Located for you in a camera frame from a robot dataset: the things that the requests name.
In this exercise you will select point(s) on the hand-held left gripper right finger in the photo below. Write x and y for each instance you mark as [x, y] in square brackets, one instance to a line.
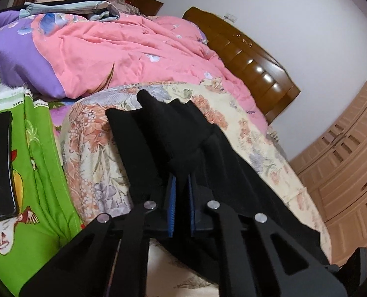
[192, 210]

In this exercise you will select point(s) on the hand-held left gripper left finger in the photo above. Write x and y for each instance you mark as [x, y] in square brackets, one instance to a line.
[171, 205]

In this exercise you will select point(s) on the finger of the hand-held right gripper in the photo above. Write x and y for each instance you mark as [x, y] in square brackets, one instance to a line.
[363, 263]

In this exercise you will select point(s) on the black pants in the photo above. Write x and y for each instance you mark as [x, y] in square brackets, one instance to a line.
[177, 136]

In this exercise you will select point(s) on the cream floral blanket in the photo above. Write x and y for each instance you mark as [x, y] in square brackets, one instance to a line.
[90, 161]

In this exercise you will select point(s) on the light wooden wardrobe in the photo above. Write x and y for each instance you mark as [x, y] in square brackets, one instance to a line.
[341, 161]

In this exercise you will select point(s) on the green cartoon printed cloth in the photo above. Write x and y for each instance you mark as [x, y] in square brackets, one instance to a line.
[44, 167]

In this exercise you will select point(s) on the purple pink bed sheet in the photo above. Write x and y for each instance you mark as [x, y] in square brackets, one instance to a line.
[57, 114]

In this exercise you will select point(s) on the wooden headboard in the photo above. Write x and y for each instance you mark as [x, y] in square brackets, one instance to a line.
[248, 58]

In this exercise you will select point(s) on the pink and purple quilt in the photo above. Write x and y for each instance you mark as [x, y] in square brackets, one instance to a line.
[109, 52]

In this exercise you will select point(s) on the dark wooden nightstand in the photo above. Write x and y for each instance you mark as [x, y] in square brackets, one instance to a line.
[141, 3]

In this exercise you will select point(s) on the grey blue folded clothing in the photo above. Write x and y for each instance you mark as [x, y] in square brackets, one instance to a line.
[78, 9]

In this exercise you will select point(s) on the white wall socket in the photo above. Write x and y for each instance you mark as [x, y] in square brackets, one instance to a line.
[231, 17]

